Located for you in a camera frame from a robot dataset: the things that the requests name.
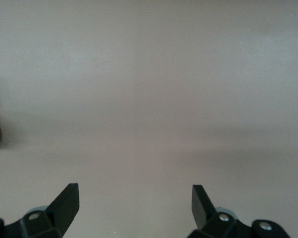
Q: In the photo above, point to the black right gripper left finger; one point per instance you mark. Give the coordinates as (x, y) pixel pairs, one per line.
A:
(62, 210)

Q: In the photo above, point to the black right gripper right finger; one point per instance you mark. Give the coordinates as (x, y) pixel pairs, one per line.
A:
(203, 213)

